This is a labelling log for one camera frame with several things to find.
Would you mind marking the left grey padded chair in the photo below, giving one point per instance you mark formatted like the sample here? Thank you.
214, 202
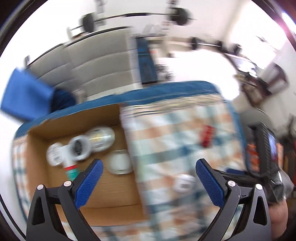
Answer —
54, 69

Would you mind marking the grey padded chair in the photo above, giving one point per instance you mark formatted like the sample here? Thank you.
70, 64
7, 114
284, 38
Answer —
54, 69
105, 62

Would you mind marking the small white floss case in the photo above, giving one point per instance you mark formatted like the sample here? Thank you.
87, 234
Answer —
184, 183

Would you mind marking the dark wooden chair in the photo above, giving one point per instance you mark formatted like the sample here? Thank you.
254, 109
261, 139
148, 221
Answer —
259, 88

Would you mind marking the blue folded mat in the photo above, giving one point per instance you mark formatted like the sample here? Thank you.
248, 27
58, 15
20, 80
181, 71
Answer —
25, 97

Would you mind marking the small red box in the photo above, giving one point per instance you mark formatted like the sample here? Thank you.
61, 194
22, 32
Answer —
207, 136

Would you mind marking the small barbell on floor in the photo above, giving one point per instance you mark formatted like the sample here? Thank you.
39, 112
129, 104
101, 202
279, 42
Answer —
195, 43

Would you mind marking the dark blue knit bag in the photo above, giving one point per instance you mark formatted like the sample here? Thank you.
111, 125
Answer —
62, 99

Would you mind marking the grey metal tin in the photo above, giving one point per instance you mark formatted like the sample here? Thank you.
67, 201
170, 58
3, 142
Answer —
101, 138

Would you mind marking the orange white patterned bag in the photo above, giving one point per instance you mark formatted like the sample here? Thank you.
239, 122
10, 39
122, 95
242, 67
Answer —
254, 159

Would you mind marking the grey tape roll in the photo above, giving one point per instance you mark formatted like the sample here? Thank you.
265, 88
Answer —
119, 162

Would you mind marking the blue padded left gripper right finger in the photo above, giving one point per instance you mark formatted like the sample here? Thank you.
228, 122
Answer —
254, 220

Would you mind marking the right grey padded chair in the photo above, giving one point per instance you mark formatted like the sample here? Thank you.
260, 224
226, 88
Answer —
105, 62

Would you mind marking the white green tube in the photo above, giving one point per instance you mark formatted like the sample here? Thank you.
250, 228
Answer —
69, 164

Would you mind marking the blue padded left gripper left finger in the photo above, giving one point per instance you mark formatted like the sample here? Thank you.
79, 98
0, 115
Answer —
44, 222

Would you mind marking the white cream jar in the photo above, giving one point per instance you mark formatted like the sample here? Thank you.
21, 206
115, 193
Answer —
55, 155

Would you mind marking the plaid checkered tablecloth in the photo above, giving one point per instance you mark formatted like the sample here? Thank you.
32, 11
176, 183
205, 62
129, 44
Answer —
163, 127

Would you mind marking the cardboard box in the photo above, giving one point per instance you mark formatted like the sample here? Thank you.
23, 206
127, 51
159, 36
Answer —
115, 199

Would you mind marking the black blue weight bench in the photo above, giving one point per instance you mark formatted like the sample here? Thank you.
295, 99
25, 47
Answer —
148, 73

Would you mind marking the black lidded white jar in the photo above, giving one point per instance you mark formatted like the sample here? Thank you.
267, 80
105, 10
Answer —
79, 148

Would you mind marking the grey folding chair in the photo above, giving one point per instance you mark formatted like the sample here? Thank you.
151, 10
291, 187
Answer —
253, 116

